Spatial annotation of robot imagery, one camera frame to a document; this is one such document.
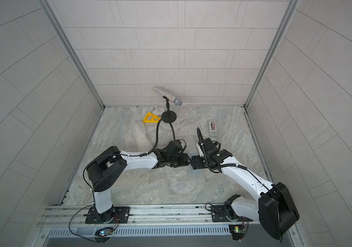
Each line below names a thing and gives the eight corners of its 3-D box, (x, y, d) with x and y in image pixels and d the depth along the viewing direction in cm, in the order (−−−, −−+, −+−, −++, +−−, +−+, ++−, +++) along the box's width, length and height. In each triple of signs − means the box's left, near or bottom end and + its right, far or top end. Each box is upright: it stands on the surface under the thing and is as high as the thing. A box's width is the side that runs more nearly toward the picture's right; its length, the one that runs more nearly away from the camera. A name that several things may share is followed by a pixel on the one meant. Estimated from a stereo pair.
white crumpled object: (152, 115, 112) (152, 113, 111) (153, 109, 116) (153, 107, 114) (163, 115, 112) (163, 113, 111) (164, 109, 116) (164, 107, 115)
